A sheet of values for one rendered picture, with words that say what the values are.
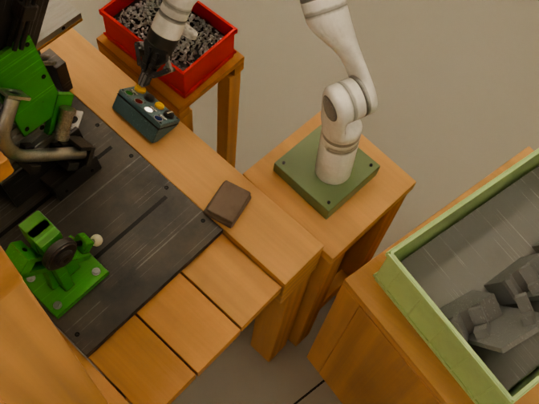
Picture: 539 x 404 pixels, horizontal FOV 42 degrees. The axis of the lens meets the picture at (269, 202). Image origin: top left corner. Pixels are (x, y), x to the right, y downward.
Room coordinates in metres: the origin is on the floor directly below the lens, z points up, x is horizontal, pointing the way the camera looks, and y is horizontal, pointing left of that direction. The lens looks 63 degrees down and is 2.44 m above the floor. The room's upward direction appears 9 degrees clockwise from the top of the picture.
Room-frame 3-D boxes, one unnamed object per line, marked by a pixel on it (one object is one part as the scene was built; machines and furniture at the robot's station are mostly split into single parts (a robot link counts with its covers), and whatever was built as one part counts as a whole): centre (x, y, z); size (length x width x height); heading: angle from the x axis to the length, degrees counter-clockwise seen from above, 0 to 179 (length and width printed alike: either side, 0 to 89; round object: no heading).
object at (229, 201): (0.74, 0.10, 0.91); 0.10 x 0.08 x 0.03; 159
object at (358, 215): (0.89, -0.14, 0.83); 0.32 x 0.32 x 0.04; 53
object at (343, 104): (0.90, -0.13, 1.14); 0.09 x 0.09 x 0.17; 36
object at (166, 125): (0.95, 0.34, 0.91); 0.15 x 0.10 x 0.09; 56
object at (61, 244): (0.47, 0.39, 1.12); 0.07 x 0.03 x 0.08; 146
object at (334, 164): (0.89, -0.14, 0.98); 0.09 x 0.09 x 0.17; 59
